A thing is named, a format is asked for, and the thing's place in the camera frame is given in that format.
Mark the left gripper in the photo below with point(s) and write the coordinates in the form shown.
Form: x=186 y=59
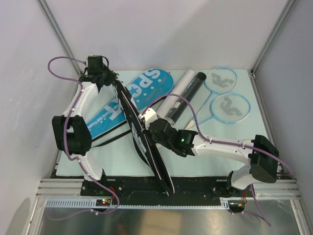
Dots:
x=112 y=77

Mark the white shuttlecock tube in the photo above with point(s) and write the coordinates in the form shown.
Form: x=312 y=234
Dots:
x=179 y=88

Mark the black racket cover bag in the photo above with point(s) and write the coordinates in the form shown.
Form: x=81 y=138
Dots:
x=140 y=139

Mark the blue racket cover bag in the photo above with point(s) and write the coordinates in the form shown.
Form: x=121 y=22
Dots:
x=143 y=86

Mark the black shuttlecock tube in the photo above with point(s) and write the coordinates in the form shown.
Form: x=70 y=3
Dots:
x=189 y=92

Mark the blue racket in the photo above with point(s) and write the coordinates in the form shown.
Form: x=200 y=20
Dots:
x=228 y=109
x=220 y=80

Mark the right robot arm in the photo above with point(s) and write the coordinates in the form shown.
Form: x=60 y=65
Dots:
x=259 y=156

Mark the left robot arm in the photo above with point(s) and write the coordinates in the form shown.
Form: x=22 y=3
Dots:
x=70 y=130

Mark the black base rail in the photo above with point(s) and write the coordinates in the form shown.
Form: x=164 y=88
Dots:
x=149 y=191

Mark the left aluminium frame post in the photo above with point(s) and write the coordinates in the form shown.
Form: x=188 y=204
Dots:
x=48 y=14

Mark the aluminium frame post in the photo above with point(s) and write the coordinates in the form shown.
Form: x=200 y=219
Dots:
x=278 y=26
x=48 y=14

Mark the right aluminium frame post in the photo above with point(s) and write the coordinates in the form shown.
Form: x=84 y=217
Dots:
x=278 y=26

